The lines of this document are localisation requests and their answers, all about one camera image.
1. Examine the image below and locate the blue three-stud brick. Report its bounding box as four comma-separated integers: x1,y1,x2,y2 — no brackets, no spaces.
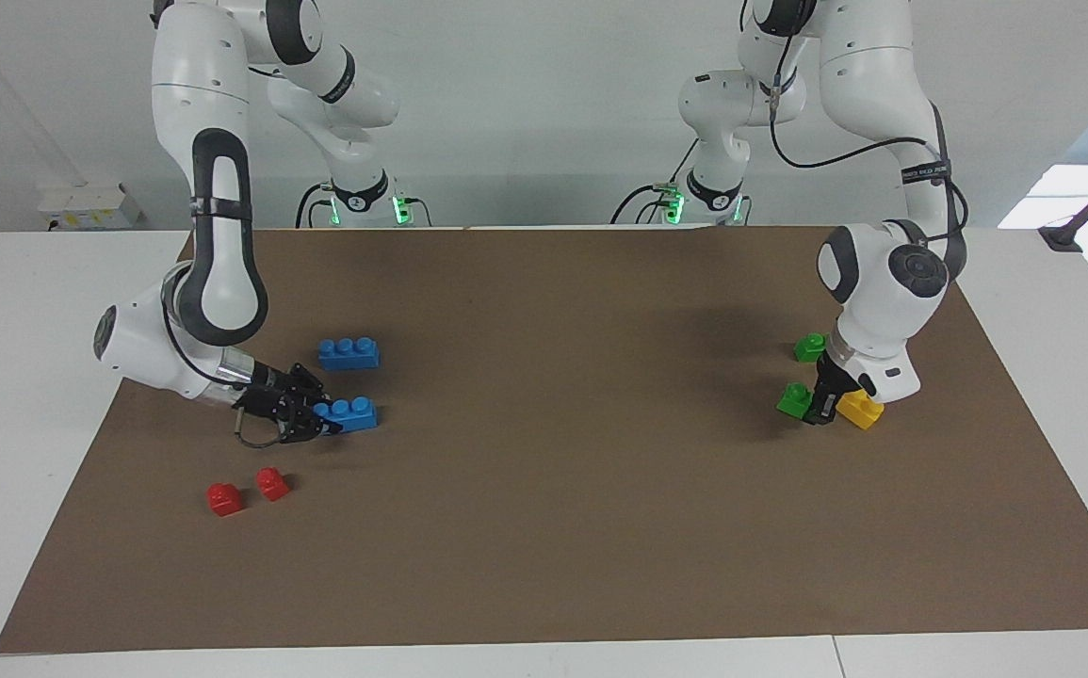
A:
318,337,382,370
312,396,380,435

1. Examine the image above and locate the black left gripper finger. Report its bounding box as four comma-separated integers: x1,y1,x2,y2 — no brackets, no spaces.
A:
804,381,837,428

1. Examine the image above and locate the black left base cable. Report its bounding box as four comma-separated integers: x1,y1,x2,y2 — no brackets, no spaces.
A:
609,139,700,226

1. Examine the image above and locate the yellow two-stud brick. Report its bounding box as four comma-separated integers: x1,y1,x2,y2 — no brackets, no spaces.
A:
835,390,886,431

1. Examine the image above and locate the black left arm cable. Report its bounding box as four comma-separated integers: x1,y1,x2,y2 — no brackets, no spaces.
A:
766,75,971,283

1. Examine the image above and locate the brown table mat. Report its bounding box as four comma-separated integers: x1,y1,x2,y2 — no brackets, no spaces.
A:
0,226,1088,654

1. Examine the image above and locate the black base cable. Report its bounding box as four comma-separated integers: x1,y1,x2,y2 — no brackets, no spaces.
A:
609,139,700,226
295,181,333,230

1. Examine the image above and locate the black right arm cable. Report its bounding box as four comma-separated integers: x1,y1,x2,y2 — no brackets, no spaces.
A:
161,278,285,449

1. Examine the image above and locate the black right base cable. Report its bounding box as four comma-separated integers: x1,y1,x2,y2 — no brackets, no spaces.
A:
295,181,333,230

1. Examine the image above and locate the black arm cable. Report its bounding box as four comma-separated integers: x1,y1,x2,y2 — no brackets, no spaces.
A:
161,278,285,449
766,75,971,283

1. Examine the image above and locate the white box with yellow label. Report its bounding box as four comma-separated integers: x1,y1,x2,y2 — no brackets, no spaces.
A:
37,183,143,231

